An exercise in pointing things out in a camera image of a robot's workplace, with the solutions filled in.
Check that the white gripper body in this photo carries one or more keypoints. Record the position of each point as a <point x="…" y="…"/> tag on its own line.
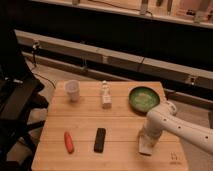
<point x="154" y="137"/>

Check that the white rectangular sponge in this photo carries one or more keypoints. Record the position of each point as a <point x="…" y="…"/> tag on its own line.
<point x="145" y="145"/>

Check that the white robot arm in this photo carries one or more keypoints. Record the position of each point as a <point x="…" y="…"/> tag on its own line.
<point x="162" y="118"/>

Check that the green ceramic bowl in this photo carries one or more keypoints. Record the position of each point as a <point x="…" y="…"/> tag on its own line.
<point x="143" y="99"/>

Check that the black rectangular block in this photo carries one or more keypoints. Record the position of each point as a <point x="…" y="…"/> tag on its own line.
<point x="100" y="140"/>

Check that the small white bottle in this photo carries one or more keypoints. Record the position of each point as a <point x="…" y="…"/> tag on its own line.
<point x="105" y="96"/>

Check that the orange toy carrot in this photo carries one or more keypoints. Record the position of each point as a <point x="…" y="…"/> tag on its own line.
<point x="68" y="142"/>

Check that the translucent plastic cup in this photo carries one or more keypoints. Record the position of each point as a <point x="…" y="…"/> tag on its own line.
<point x="72" y="89"/>

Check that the black chair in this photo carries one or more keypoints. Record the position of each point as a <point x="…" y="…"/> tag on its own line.
<point x="19" y="94"/>

